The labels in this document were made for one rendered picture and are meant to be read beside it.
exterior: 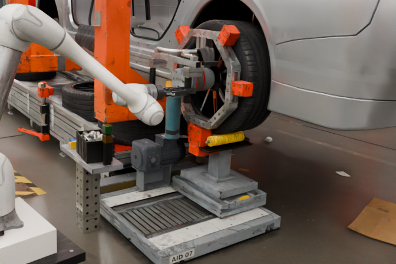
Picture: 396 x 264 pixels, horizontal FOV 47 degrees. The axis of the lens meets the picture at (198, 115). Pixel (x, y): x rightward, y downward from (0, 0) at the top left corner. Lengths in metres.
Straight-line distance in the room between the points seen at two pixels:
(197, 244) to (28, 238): 0.91
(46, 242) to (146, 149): 1.09
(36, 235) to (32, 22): 0.78
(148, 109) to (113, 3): 0.94
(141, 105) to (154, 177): 1.17
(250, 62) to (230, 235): 0.92
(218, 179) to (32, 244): 1.30
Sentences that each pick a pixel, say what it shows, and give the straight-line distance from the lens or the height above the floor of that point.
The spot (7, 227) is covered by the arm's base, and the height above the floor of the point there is 0.41.
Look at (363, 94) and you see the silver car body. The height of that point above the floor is 0.93.
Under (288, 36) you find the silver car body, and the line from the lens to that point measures 2.27.
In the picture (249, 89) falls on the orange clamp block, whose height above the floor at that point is 0.85.
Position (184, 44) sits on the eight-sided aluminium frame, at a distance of 2.66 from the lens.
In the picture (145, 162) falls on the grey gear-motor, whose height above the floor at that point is 0.31.
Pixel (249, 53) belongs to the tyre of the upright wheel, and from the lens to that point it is 2.39.
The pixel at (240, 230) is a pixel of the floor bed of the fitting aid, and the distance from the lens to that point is 2.54.
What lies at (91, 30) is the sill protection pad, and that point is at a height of 0.97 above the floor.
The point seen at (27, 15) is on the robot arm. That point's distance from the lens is 1.77.
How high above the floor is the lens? 1.27
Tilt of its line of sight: 14 degrees down
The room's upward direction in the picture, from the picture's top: 4 degrees clockwise
